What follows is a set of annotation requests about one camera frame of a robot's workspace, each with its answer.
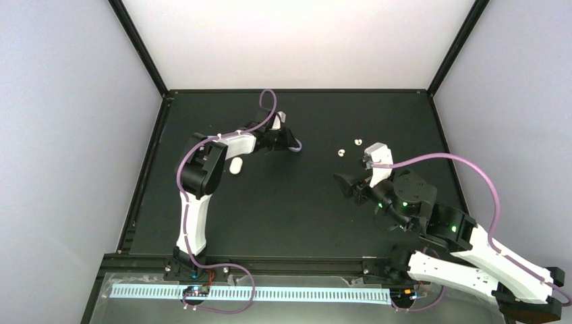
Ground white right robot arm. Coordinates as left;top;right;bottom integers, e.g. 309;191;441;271
334;170;565;323

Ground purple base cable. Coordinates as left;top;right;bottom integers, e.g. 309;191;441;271
390;248;449;313
181;263;256;315

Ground white oval capsule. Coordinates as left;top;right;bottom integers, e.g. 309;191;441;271
229;157;244;175

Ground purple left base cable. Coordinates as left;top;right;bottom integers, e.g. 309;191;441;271
181;263;256;315

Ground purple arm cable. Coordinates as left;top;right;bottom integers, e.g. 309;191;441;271
175;88;278;269
368;153;572;307

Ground light blue slotted cable duct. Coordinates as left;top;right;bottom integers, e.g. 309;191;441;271
107;283;391;305

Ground black frame post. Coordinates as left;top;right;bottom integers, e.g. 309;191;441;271
108;0;169;97
427;0;490;98

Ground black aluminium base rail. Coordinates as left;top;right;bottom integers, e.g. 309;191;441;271
96;254;417;288

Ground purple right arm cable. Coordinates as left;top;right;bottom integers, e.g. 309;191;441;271
368;153;572;307

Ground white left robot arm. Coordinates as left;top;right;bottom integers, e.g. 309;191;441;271
173;121;302;276

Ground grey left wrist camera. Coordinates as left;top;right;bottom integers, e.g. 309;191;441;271
271;111;286;130

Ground black frame post right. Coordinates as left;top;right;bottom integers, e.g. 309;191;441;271
427;0;490;98

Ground black frame post left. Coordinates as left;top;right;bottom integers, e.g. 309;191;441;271
108;0;169;97

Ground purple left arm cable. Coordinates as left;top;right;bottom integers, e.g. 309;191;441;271
175;88;278;269

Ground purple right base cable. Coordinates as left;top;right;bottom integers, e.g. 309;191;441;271
390;248;449;313

